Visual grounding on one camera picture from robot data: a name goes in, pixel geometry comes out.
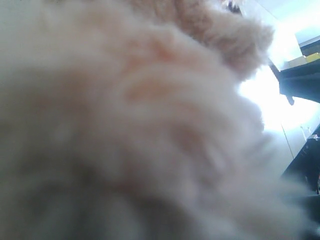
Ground tan teddy bear striped sweater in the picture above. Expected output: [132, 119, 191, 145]
[0, 0, 314, 240]

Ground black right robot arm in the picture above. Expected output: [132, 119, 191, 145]
[269, 59, 320, 106]

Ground dark background furniture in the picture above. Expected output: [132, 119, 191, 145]
[282, 134, 320, 195]

